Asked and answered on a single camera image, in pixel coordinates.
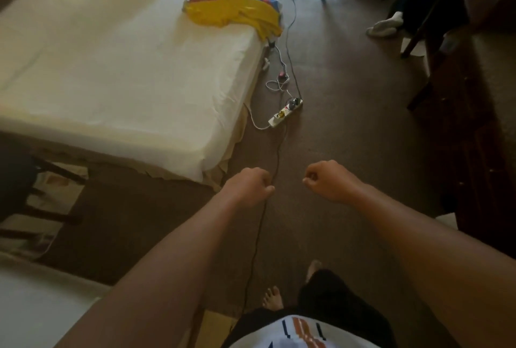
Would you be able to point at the person's right hand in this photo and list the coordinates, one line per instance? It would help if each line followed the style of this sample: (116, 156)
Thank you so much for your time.
(332, 182)

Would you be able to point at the person's left hand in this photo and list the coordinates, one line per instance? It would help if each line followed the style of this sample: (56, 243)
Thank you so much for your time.
(246, 187)

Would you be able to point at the yellow shirt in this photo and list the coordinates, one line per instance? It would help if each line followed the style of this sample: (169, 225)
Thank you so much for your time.
(234, 15)

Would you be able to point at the person's right forearm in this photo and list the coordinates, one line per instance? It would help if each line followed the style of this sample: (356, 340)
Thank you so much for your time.
(443, 255)

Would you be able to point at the person's left forearm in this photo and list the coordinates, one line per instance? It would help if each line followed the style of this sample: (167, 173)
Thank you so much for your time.
(153, 287)

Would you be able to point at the person's left leg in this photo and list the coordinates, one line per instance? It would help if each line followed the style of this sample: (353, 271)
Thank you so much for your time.
(272, 299)

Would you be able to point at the person's leg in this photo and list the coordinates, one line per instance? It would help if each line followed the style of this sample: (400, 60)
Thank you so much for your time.
(272, 299)
(347, 303)

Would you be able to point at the person's right leg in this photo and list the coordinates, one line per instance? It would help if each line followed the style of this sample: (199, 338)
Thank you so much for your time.
(347, 303)

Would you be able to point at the person's white printed shirt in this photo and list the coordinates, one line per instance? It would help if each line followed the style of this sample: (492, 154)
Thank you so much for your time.
(298, 334)

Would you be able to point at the white power strip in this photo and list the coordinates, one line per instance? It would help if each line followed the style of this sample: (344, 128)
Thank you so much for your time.
(284, 110)

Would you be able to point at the long wooden dresser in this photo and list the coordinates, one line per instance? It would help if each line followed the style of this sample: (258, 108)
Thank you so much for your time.
(476, 118)

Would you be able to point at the white bed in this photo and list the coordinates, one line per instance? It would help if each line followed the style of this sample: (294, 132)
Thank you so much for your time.
(121, 62)

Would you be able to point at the black round stool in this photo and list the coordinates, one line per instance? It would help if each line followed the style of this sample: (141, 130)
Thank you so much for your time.
(24, 191)

